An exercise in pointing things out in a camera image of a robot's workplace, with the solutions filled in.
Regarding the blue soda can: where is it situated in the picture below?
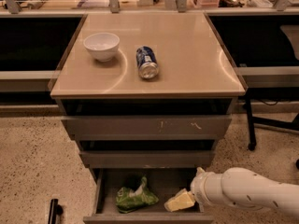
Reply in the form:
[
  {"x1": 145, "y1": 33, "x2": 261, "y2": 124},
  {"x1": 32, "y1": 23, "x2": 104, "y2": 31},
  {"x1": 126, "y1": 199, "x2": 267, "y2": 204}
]
[{"x1": 136, "y1": 46, "x2": 159, "y2": 79}]

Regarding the black table leg with caster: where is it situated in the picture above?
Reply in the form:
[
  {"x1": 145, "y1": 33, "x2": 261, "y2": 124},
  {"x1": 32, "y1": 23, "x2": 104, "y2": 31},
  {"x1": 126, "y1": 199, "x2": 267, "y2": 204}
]
[{"x1": 243, "y1": 96, "x2": 299, "y2": 151}]

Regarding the grey drawer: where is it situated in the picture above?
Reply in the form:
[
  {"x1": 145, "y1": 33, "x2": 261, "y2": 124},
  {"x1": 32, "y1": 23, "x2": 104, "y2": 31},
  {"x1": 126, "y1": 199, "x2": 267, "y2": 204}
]
[
  {"x1": 79, "y1": 150, "x2": 214, "y2": 168},
  {"x1": 83, "y1": 169, "x2": 214, "y2": 224},
  {"x1": 62, "y1": 115, "x2": 232, "y2": 141}
]

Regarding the grey bottom drawer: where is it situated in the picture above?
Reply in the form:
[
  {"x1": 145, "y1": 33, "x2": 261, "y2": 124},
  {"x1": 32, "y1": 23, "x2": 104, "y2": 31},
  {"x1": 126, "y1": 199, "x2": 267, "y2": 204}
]
[{"x1": 83, "y1": 169, "x2": 214, "y2": 224}]

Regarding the white ceramic bowl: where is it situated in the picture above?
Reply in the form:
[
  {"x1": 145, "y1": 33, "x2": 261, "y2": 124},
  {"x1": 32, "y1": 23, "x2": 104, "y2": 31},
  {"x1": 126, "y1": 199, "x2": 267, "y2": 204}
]
[{"x1": 83, "y1": 33, "x2": 121, "y2": 62}]

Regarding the grey middle drawer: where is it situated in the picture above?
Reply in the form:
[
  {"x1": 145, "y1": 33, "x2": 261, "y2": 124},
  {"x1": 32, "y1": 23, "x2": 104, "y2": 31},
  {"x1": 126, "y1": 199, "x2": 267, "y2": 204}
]
[{"x1": 79, "y1": 150, "x2": 214, "y2": 168}]

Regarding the green rice chip bag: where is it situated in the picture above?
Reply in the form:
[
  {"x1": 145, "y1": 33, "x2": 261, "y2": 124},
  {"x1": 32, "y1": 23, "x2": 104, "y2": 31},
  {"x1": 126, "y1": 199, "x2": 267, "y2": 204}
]
[{"x1": 115, "y1": 176, "x2": 159, "y2": 214}]

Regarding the black object on floor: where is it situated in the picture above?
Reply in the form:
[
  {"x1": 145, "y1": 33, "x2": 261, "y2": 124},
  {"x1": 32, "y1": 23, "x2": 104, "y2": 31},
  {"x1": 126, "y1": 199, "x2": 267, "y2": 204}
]
[{"x1": 48, "y1": 199, "x2": 64, "y2": 224}]

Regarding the grey drawer cabinet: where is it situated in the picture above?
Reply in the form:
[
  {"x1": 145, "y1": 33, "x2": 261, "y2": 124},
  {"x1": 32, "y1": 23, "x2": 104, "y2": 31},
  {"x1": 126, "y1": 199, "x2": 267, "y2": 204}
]
[{"x1": 51, "y1": 12, "x2": 245, "y2": 224}]

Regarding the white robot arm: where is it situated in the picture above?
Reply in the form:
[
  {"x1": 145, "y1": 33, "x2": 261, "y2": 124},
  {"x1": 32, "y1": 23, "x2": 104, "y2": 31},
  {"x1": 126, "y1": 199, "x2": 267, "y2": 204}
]
[{"x1": 164, "y1": 167, "x2": 299, "y2": 217}]

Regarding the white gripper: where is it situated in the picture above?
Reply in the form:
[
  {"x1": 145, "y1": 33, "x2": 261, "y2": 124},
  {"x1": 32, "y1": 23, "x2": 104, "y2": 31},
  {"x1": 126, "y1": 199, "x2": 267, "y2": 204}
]
[{"x1": 164, "y1": 167, "x2": 223, "y2": 212}]

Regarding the grey top drawer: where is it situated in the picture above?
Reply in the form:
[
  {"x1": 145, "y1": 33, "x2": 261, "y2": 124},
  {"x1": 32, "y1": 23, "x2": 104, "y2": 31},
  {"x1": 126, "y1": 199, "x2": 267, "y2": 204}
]
[{"x1": 62, "y1": 115, "x2": 232, "y2": 141}]

